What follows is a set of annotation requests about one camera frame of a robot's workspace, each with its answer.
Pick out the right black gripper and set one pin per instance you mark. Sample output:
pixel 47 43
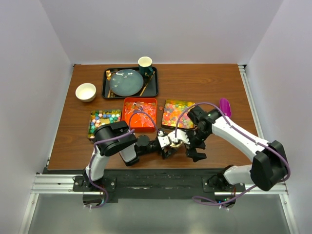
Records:
pixel 191 150

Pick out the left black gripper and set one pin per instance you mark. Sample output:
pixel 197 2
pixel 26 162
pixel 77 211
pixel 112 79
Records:
pixel 167 152

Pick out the gold tin of gummies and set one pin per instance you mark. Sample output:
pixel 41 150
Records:
pixel 172 111

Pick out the orange lollipop box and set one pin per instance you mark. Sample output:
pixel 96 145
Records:
pixel 140 113

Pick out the purple plastic scoop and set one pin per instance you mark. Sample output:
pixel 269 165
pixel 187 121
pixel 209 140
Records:
pixel 225 107

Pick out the star candy tin box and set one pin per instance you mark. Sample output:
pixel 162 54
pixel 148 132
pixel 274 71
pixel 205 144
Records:
pixel 101 117

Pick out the gold round jar lid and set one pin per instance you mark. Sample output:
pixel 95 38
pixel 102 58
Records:
pixel 176 145

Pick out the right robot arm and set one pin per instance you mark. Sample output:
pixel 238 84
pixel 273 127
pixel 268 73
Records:
pixel 268 166

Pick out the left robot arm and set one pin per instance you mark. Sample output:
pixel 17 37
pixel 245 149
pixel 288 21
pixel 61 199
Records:
pixel 117 138

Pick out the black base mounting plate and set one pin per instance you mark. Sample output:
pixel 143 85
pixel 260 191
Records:
pixel 161 184

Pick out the black serving tray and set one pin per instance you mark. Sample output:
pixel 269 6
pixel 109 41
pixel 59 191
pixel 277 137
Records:
pixel 152 89

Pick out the gold chopsticks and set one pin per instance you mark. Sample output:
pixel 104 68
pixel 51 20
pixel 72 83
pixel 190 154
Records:
pixel 143 90

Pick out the blue-grey ceramic plate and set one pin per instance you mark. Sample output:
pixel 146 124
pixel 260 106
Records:
pixel 126 82

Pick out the dark green mug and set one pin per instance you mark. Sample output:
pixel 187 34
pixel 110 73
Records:
pixel 145 66

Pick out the gold fork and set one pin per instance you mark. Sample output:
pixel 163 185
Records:
pixel 108 76

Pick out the white ceramic bowl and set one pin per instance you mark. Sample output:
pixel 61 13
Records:
pixel 86 92

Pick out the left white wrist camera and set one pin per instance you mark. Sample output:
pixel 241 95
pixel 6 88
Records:
pixel 163 139

